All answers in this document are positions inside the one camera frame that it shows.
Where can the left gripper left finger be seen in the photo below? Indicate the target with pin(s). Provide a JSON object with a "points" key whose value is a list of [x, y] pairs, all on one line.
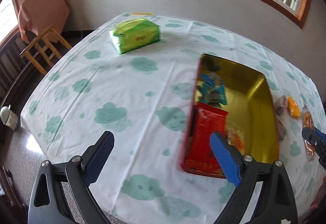
{"points": [[82, 171]]}

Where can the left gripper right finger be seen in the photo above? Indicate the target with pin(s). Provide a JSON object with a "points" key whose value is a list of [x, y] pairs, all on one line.
{"points": [[239, 171]]}

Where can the orange snack bag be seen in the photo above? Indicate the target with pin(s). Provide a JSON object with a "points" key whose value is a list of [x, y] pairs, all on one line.
{"points": [[293, 108]]}

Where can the clear peanut snack bag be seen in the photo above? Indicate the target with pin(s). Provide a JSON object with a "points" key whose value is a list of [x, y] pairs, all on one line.
{"points": [[235, 136]]}

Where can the red snack pack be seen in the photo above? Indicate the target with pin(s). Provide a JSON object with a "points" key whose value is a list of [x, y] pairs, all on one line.
{"points": [[199, 158]]}

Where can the blue cookie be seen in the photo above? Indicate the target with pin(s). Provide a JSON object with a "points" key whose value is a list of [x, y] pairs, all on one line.
{"points": [[212, 90]]}

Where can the clear orange cracker bag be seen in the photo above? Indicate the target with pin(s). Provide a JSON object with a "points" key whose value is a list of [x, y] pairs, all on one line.
{"points": [[307, 121]]}

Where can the dark seaweed snack pack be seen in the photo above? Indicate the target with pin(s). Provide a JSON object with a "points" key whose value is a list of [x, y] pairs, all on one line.
{"points": [[281, 130]]}

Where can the red white candy pack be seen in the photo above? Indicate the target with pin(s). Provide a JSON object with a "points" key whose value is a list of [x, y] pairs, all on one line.
{"points": [[281, 105]]}

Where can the gold and maroon tin box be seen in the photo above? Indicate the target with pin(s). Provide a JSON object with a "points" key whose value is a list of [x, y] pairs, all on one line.
{"points": [[250, 105]]}

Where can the white trash bin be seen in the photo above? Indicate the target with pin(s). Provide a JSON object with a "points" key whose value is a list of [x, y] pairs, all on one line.
{"points": [[9, 118]]}

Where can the cloud pattern tablecloth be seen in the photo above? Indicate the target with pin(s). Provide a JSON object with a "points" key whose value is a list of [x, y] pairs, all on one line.
{"points": [[144, 98]]}

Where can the green tissue pack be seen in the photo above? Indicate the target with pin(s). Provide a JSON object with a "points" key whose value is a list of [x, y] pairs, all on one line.
{"points": [[134, 34]]}

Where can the wooden chair with cloth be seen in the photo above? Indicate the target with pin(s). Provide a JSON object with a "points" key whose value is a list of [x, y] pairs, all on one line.
{"points": [[40, 24]]}

